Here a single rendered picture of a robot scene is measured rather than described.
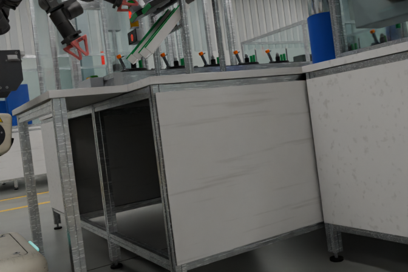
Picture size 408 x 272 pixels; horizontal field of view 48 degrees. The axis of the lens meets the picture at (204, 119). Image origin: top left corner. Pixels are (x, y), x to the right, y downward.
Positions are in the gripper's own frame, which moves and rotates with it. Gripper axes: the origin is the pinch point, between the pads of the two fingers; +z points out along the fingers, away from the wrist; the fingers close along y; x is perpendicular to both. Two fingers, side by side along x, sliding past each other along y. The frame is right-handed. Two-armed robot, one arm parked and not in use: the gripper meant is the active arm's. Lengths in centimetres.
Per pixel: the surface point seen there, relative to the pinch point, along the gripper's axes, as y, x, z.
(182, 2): -26.1, -1.5, 15.8
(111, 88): -31, 46, -1
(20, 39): 838, -120, -113
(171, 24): -23.2, 8.8, 15.0
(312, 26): -21, -20, 83
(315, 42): -21, -13, 87
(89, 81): 20.5, 38.1, -6.4
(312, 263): -40, 89, 104
